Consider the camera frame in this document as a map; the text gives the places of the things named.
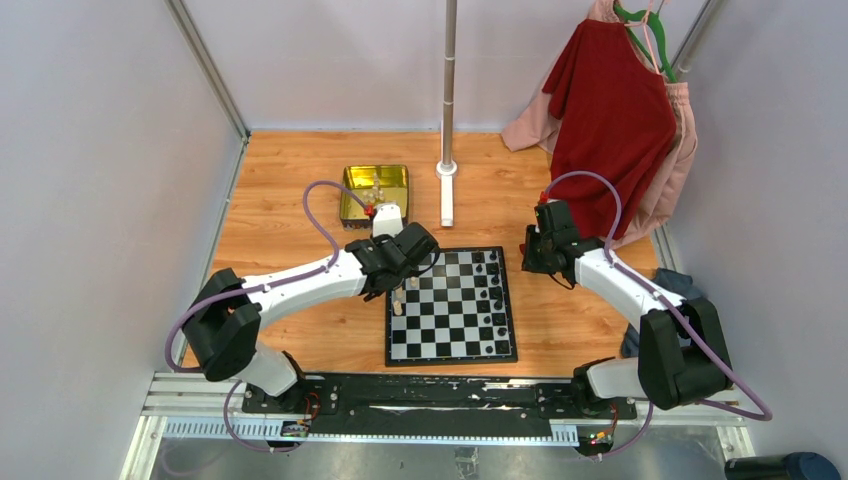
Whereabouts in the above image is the black white chessboard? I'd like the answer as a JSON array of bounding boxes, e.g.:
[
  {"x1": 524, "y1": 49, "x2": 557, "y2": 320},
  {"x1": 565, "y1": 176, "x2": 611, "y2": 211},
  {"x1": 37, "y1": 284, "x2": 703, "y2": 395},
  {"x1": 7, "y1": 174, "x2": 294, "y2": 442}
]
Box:
[{"x1": 385, "y1": 246, "x2": 518, "y2": 367}]

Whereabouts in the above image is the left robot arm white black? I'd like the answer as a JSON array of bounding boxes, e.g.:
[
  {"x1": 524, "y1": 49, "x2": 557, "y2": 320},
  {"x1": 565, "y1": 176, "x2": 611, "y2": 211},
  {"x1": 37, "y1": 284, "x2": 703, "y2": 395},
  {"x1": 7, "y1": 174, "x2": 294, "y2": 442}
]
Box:
[{"x1": 179, "y1": 204, "x2": 438, "y2": 413}]

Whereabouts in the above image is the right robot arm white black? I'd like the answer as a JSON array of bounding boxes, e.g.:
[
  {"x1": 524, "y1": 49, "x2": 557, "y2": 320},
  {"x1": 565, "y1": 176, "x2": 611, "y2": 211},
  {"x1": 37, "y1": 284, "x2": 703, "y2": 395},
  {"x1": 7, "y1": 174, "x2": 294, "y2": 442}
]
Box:
[{"x1": 521, "y1": 201, "x2": 733, "y2": 418}]

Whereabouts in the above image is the gold metal tin box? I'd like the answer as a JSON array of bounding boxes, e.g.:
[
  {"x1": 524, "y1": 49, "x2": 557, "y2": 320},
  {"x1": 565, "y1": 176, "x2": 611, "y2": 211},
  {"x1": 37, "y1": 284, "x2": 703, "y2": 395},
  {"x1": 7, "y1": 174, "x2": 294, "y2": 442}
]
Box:
[{"x1": 339, "y1": 164, "x2": 410, "y2": 231}]

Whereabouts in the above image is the pink garment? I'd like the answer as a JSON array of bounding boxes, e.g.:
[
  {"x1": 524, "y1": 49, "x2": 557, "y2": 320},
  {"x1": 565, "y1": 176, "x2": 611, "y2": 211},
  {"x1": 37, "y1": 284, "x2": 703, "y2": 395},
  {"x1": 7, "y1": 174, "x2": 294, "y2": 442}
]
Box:
[{"x1": 534, "y1": 1, "x2": 697, "y2": 248}]

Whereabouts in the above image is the red shirt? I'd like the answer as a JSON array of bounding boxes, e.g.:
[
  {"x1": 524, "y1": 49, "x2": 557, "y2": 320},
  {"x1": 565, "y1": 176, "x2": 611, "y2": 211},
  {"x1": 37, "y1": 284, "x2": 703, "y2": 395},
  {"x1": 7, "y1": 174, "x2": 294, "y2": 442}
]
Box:
[{"x1": 502, "y1": 19, "x2": 677, "y2": 241}]

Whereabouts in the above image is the grey blue cloth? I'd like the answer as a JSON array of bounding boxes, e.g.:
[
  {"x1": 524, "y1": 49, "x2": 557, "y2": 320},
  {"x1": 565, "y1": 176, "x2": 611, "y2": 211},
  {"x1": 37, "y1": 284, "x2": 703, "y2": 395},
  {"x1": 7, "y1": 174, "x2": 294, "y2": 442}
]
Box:
[{"x1": 620, "y1": 268, "x2": 704, "y2": 358}]

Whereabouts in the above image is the green clothes hanger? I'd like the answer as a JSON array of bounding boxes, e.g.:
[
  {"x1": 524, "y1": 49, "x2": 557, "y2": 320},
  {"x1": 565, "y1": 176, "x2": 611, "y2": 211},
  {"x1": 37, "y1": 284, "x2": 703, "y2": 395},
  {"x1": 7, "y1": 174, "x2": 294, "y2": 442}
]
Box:
[{"x1": 613, "y1": 1, "x2": 678, "y2": 83}]

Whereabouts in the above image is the silver vertical pole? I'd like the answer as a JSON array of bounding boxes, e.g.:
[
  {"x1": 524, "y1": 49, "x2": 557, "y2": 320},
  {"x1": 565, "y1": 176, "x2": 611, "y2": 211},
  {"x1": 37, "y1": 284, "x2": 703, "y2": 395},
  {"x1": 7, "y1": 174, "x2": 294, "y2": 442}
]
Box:
[{"x1": 439, "y1": 0, "x2": 458, "y2": 174}]

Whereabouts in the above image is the dark blue bottle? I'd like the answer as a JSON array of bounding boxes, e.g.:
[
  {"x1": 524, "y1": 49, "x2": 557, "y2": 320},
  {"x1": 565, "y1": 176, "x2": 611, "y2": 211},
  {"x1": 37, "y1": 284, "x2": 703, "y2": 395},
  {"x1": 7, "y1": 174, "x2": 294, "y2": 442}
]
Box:
[{"x1": 724, "y1": 452, "x2": 842, "y2": 480}]

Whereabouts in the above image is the white pole base bracket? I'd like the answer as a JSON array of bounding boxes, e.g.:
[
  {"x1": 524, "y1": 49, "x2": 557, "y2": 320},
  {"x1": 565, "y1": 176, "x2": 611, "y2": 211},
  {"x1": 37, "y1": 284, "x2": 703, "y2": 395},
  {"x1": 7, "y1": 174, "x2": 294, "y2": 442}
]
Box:
[{"x1": 436, "y1": 160, "x2": 458, "y2": 228}]

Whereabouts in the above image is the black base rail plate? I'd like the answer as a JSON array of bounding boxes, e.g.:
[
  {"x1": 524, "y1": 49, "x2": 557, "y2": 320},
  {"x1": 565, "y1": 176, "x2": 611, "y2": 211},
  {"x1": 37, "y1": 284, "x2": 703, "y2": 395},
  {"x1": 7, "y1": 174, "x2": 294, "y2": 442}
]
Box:
[{"x1": 240, "y1": 372, "x2": 637, "y2": 439}]

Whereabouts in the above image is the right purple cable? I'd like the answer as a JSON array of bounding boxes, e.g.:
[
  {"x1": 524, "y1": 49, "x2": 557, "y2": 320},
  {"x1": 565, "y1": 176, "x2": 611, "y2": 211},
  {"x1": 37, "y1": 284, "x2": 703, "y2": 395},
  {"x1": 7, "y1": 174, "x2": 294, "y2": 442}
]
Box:
[{"x1": 539, "y1": 171, "x2": 774, "y2": 423}]

